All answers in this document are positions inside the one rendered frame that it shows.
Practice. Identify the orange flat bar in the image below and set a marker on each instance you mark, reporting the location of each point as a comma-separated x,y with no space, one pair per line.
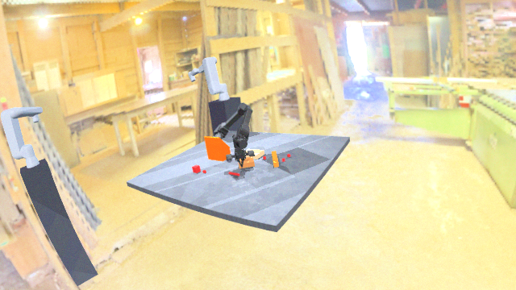
275,160

